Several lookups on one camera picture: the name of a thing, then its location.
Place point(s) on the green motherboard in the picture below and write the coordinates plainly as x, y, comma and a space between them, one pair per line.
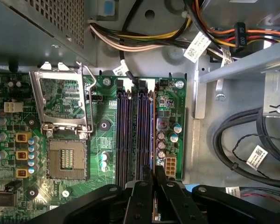
107, 109

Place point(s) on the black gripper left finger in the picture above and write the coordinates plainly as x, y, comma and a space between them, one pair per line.
140, 205

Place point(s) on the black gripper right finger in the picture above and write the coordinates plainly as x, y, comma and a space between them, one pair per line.
177, 205

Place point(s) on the CPU socket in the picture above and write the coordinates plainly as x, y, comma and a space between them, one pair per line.
67, 158

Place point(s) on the black open PC case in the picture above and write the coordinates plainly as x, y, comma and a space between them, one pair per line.
200, 151

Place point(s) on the metal socket cover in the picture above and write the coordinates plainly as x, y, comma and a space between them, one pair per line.
39, 98

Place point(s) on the grey power supply unit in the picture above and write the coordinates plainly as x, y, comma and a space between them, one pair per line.
37, 35

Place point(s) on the dark RAM stick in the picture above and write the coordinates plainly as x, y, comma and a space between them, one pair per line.
156, 210

